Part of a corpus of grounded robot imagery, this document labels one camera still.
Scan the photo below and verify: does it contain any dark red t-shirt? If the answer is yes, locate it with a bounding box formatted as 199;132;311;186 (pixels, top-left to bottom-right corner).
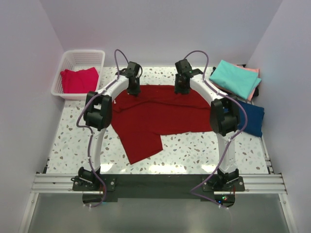
111;85;212;164

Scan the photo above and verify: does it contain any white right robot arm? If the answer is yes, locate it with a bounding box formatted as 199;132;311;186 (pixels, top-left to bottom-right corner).
174;59;240;191

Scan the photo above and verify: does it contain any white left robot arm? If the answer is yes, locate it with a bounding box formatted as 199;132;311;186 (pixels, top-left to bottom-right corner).
73;62;143;190

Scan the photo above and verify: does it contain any magenta t-shirt in basket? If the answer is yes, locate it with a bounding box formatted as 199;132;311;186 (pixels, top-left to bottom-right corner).
60;67;99;94

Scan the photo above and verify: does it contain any white plastic laundry basket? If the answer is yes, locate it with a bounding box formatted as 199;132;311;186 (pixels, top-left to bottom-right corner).
51;49;105;100

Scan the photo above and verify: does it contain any teal folded t-shirt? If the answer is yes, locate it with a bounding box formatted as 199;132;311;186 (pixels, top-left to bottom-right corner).
209;60;261;100

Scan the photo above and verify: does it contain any pink folded t-shirt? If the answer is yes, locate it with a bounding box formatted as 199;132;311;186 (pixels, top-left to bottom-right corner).
228;64;261;101

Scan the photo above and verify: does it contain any navy blue folded t-shirt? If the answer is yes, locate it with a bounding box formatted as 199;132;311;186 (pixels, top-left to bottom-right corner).
238;101;264;137

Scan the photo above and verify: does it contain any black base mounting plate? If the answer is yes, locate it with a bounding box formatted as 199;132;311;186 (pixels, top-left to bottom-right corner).
71;174;245;207

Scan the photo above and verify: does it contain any aluminium frame rail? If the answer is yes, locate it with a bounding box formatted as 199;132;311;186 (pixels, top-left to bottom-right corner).
31;174;287;194

